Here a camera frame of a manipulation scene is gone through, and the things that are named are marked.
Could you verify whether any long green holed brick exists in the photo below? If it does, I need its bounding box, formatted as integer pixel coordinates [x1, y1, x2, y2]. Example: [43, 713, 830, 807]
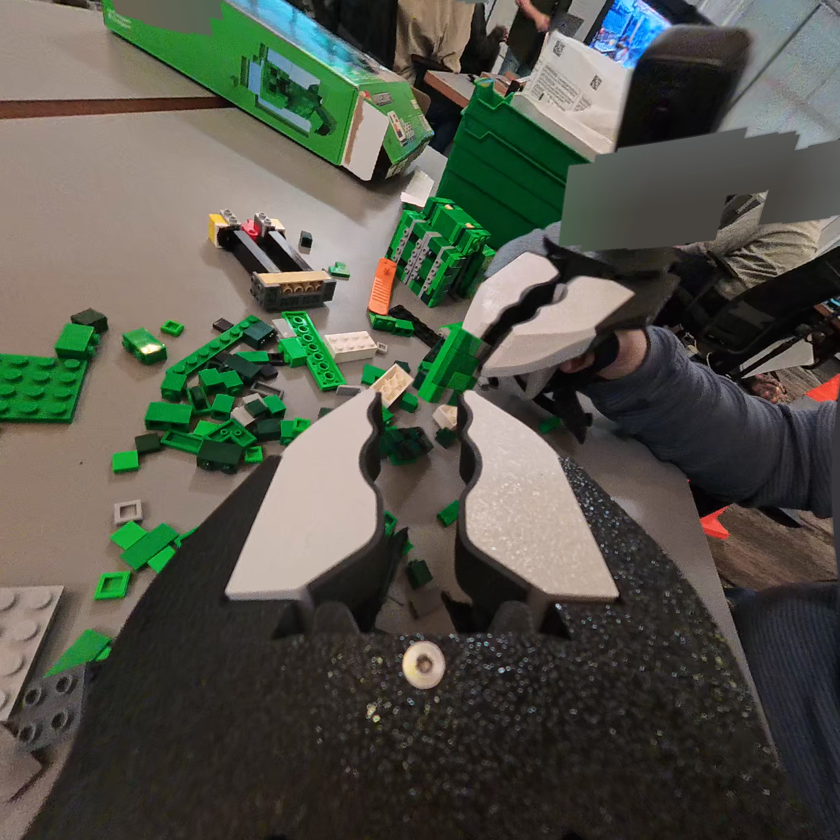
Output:
[281, 310, 347, 392]

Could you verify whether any green flat tile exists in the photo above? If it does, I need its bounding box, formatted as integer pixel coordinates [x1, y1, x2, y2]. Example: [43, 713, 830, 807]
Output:
[121, 523, 179, 571]

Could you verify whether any green wedge piece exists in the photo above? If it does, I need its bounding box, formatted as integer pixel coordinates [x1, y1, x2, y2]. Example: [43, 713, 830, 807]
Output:
[45, 629, 112, 678]

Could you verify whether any green brick block assembly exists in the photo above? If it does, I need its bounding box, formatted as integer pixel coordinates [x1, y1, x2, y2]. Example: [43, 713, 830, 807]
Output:
[416, 323, 490, 404]

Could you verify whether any cream brick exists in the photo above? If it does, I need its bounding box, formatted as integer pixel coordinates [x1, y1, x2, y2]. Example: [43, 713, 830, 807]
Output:
[369, 363, 416, 406]

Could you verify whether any person's sweater torso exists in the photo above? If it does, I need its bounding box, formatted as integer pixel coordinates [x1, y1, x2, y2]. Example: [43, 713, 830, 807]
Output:
[725, 581, 840, 840]

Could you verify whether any green toy set box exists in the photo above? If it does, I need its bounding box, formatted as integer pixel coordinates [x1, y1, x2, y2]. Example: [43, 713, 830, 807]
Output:
[101, 0, 435, 181]

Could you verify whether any green brick creature figure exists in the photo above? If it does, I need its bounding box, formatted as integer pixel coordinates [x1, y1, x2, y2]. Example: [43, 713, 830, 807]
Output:
[386, 197, 496, 309]

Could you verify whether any light grey studded plate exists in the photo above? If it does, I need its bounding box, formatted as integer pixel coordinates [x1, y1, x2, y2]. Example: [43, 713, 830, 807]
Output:
[0, 586, 64, 723]

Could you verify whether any green plastic bin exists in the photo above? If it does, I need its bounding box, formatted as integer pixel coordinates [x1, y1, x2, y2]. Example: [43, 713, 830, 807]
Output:
[456, 125, 578, 198]
[448, 147, 572, 217]
[436, 167, 565, 249]
[462, 79, 593, 178]

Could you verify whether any orange brick separator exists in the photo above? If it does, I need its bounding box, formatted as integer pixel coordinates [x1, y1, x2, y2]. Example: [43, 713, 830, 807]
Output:
[369, 257, 398, 316]

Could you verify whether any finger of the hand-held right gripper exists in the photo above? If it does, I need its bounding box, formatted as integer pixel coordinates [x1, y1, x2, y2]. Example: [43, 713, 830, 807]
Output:
[478, 276, 637, 380]
[461, 251, 572, 349]

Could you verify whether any green square brick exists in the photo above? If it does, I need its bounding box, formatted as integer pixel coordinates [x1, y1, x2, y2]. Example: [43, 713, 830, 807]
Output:
[54, 323, 99, 358]

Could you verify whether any large green studded plate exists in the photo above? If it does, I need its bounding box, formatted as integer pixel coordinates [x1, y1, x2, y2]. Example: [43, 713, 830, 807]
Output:
[0, 353, 89, 424]

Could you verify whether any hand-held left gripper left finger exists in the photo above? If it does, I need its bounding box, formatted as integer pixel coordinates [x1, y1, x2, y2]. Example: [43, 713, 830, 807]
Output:
[224, 388, 409, 634]

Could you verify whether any glossy green brick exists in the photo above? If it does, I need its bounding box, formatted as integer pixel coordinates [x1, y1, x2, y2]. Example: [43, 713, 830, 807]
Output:
[122, 328, 167, 366]

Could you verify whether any person's right forearm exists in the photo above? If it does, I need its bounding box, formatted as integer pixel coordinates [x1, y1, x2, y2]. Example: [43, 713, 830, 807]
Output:
[581, 327, 840, 519]

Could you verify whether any black tan brick assembly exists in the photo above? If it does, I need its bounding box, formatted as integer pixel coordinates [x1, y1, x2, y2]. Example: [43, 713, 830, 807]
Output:
[209, 209, 337, 311]

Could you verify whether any white printed box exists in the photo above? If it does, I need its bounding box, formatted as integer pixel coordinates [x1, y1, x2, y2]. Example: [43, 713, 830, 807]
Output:
[512, 29, 634, 155]

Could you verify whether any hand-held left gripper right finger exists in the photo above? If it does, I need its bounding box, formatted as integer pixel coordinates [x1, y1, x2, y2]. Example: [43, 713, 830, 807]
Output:
[449, 390, 621, 634]

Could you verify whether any black studded plate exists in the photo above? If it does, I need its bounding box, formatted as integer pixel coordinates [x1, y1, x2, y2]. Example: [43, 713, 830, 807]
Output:
[390, 305, 444, 345]

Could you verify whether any white studded brick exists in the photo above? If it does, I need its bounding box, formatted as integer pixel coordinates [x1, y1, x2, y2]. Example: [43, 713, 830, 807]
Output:
[325, 331, 380, 363]

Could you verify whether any blue lit screen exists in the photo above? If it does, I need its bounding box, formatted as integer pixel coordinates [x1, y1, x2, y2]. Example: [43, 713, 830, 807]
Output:
[587, 0, 673, 67]

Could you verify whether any dark grey studded plate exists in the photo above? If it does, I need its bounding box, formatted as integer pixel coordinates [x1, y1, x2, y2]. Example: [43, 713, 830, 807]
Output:
[7, 663, 86, 752]

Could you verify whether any dark green brick cluster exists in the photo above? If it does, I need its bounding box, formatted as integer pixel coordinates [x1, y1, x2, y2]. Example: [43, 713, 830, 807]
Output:
[377, 427, 434, 466]

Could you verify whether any black rounded object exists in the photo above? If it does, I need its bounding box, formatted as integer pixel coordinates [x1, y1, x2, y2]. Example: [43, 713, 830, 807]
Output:
[617, 25, 752, 148]

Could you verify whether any grey desk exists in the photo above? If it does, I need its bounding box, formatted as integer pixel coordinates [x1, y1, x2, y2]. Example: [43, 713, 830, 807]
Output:
[0, 0, 227, 106]
[0, 98, 778, 840]

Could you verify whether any person's right hand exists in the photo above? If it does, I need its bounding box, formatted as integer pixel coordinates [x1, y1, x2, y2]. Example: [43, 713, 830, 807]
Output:
[563, 327, 652, 389]

